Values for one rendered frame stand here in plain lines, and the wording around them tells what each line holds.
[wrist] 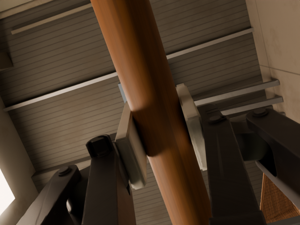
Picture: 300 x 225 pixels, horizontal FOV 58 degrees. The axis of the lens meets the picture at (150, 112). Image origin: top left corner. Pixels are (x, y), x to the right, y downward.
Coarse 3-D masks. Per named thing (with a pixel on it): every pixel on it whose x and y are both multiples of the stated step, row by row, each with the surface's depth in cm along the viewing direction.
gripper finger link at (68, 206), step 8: (112, 136) 16; (120, 160) 13; (88, 168) 13; (120, 168) 13; (88, 176) 12; (128, 176) 14; (80, 184) 12; (72, 192) 12; (80, 192) 12; (72, 200) 12; (80, 200) 12; (72, 208) 12; (80, 208) 12
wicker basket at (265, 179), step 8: (264, 176) 184; (264, 184) 186; (272, 184) 187; (264, 192) 189; (272, 192) 189; (280, 192) 189; (264, 200) 191; (272, 200) 191; (280, 200) 191; (288, 200) 191; (264, 208) 193; (280, 208) 194; (288, 208) 193; (296, 208) 188; (264, 216) 196; (272, 216) 195; (280, 216) 192; (288, 216) 189
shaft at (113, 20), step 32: (96, 0) 14; (128, 0) 13; (128, 32) 14; (128, 64) 14; (160, 64) 15; (128, 96) 15; (160, 96) 15; (160, 128) 15; (160, 160) 16; (192, 160) 17; (192, 192) 17; (192, 224) 18
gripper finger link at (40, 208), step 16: (64, 176) 12; (80, 176) 13; (48, 192) 11; (64, 192) 11; (32, 208) 10; (48, 208) 10; (64, 208) 11; (16, 224) 10; (32, 224) 9; (48, 224) 9; (64, 224) 10; (80, 224) 12
